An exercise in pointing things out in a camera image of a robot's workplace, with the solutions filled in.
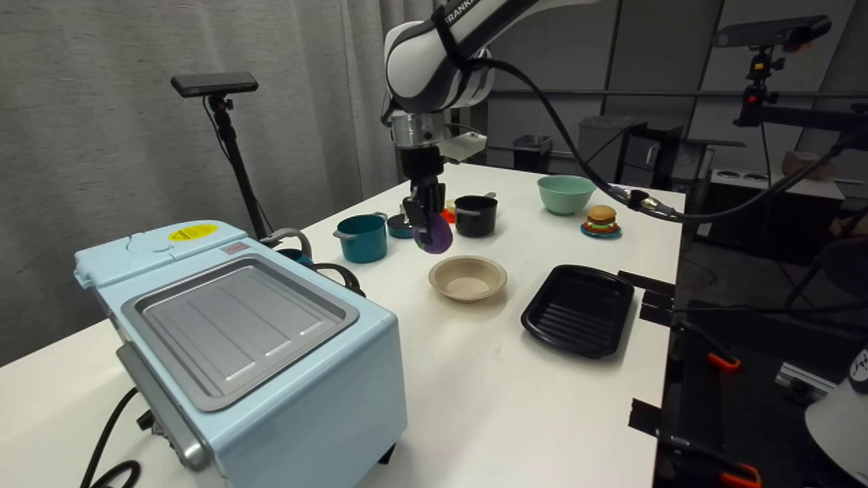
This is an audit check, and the small dark toy object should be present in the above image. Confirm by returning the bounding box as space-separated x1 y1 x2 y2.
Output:
385 209 420 242

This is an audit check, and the mint green bowl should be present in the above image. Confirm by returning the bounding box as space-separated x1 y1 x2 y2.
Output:
534 174 599 219

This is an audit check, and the black camera on stand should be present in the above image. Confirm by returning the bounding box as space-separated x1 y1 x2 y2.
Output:
714 10 835 53

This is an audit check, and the black camera bar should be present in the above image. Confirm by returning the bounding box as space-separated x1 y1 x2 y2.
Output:
168 71 260 99

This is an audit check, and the black cable behind toaster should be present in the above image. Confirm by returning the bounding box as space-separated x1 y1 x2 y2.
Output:
260 227 366 299

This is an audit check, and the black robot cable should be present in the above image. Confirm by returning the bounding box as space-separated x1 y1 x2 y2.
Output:
431 2 868 224

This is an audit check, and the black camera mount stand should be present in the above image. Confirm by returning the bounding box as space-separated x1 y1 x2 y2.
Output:
733 42 868 130

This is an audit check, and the black toaster power cable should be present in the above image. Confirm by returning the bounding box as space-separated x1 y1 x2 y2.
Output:
80 387 145 488

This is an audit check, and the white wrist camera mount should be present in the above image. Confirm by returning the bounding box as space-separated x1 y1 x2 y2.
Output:
439 128 491 164

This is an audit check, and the black grill pan tray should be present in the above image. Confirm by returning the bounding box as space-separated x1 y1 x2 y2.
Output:
518 263 638 361

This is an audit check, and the light blue toaster oven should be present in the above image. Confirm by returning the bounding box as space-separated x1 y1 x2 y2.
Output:
74 219 411 488

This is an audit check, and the orange handled clamp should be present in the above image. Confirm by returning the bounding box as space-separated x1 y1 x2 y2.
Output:
662 431 765 488
674 319 747 376

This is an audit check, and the grey cabinet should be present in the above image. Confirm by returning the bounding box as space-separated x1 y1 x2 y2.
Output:
576 111 686 189

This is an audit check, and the white round lamp shade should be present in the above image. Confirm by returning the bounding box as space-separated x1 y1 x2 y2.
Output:
804 376 868 488

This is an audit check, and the black toy pot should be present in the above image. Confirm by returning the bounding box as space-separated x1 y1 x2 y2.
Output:
454 193 503 242

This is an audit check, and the teal toy pot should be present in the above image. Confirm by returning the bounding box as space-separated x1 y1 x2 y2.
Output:
332 212 392 266

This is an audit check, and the yellow sticker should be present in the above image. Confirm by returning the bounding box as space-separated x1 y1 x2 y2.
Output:
165 221 222 244

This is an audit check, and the black waste bin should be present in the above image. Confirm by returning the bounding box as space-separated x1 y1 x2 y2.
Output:
511 132 557 174

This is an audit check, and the small teal plate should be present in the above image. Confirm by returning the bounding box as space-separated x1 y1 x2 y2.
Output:
579 219 625 244

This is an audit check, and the beige bowl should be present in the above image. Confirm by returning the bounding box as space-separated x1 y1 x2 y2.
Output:
427 255 511 305

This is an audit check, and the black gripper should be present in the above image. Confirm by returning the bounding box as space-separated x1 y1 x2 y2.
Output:
389 109 454 242

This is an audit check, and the black tripod stand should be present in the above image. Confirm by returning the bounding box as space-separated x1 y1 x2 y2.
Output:
206 93 274 242

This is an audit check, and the toy burger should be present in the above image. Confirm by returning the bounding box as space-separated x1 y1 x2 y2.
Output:
583 204 622 232

